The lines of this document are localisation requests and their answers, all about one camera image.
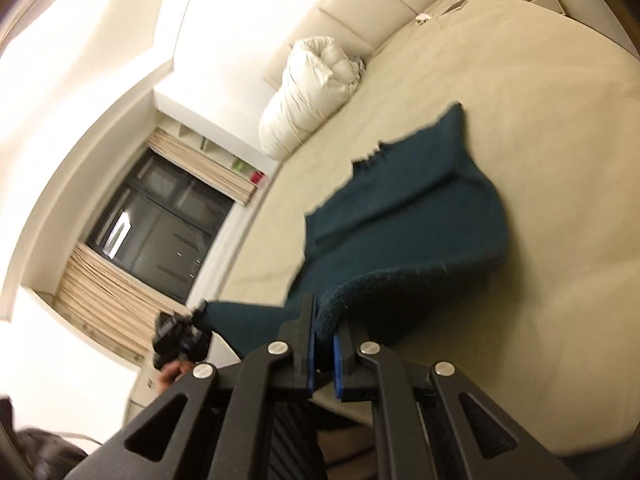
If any dark teal knit sweater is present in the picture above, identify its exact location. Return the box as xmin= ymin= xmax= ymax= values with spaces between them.
xmin=202 ymin=103 xmax=509 ymax=356

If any person's left hand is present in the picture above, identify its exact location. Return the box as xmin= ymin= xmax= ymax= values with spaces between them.
xmin=156 ymin=360 xmax=195 ymax=394

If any beige pleated curtain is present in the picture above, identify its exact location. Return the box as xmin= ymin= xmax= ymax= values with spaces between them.
xmin=52 ymin=128 xmax=265 ymax=364

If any dark window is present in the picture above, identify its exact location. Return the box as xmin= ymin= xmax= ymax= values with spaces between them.
xmin=87 ymin=150 xmax=234 ymax=304

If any beige bed with sheet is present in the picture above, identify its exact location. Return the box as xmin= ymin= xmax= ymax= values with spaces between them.
xmin=219 ymin=0 xmax=639 ymax=454

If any small red object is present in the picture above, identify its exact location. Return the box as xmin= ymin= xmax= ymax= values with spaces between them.
xmin=250 ymin=171 xmax=265 ymax=185

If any small green object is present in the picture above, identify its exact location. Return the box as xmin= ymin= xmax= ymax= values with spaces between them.
xmin=232 ymin=158 xmax=246 ymax=172

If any white rolled duvet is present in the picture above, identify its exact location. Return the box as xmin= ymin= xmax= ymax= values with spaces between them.
xmin=258 ymin=36 xmax=366 ymax=162

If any cream padded headboard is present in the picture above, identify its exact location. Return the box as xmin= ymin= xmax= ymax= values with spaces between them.
xmin=264 ymin=0 xmax=436 ymax=89

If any white wall shelf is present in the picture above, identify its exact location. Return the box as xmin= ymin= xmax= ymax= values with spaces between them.
xmin=153 ymin=84 xmax=281 ymax=178

